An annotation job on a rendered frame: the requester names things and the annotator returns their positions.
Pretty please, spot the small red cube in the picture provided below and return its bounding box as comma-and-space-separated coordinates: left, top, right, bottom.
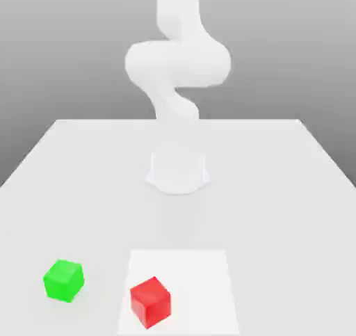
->
129, 275, 172, 330

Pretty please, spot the small green cube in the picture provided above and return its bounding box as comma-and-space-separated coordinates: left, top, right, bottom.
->
42, 258, 86, 304

